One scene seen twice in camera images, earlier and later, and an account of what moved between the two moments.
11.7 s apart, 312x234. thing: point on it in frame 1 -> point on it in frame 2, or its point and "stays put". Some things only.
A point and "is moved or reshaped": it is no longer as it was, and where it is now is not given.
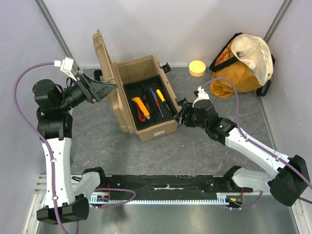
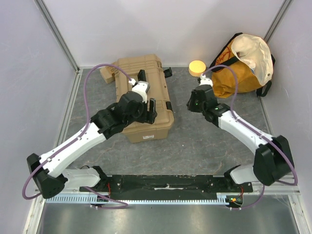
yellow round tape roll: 197,68 stays put
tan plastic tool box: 128,71 is moved or reshaped
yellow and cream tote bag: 247,60 stays put
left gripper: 95,92 -> 148,116
